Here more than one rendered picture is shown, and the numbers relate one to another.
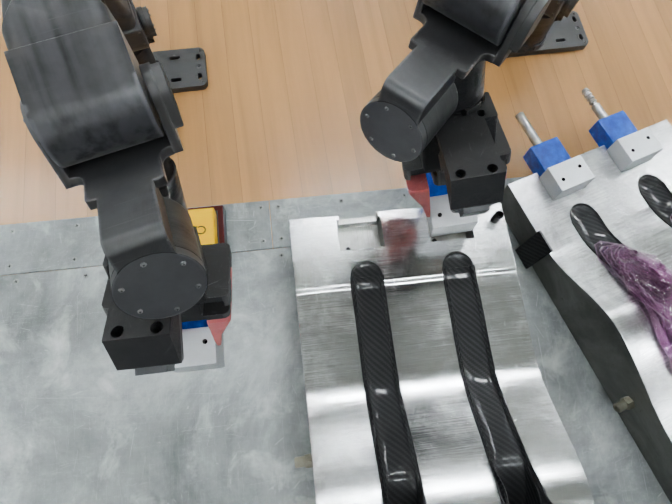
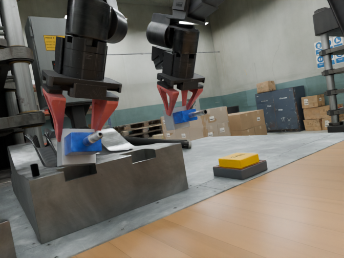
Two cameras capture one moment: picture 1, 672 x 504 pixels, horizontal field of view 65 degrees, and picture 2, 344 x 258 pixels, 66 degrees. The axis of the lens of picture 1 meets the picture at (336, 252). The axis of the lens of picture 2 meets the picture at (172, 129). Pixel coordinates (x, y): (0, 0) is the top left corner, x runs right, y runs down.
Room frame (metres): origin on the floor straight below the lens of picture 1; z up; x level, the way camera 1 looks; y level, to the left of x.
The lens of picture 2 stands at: (0.70, -0.13, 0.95)
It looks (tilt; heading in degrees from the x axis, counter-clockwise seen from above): 3 degrees down; 159
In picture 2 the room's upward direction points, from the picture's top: 9 degrees counter-clockwise
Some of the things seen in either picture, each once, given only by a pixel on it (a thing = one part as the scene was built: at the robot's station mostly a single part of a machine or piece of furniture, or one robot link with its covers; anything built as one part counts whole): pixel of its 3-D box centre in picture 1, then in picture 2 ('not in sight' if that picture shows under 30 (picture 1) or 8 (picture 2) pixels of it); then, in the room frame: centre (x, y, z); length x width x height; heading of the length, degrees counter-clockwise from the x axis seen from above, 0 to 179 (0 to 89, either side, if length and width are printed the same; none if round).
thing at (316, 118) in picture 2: not in sight; (323, 111); (-3.87, 5.43, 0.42); 0.86 x 0.33 x 0.83; 10
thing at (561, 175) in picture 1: (543, 152); not in sight; (0.39, -0.26, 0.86); 0.13 x 0.05 x 0.05; 31
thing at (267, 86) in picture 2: not in sight; (265, 86); (-5.25, 5.08, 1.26); 0.42 x 0.33 x 0.29; 10
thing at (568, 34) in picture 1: (531, 19); not in sight; (0.63, -0.25, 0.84); 0.20 x 0.07 x 0.08; 106
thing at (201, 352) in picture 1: (192, 303); (187, 115); (0.11, 0.14, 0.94); 0.13 x 0.05 x 0.05; 14
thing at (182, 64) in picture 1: (131, 59); not in sight; (0.47, 0.33, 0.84); 0.20 x 0.07 x 0.08; 106
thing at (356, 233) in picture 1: (358, 236); (138, 162); (0.23, -0.03, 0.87); 0.05 x 0.05 x 0.04; 14
